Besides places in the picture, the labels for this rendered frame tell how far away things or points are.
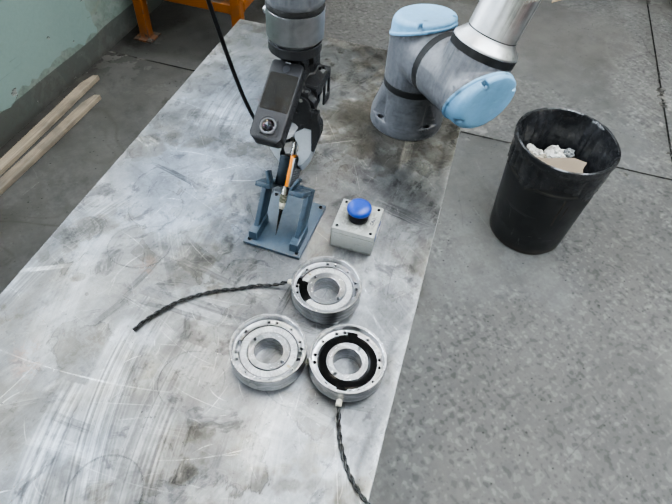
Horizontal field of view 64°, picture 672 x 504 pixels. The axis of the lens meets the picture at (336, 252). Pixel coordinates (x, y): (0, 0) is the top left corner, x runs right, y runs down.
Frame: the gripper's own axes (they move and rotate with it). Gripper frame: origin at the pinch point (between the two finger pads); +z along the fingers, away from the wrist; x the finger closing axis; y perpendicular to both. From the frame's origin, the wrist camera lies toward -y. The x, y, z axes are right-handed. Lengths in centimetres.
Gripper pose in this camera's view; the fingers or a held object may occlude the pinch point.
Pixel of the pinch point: (290, 163)
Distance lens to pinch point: 86.1
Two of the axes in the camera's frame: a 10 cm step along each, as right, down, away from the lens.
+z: -0.5, 6.3, 7.7
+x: -9.4, -2.9, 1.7
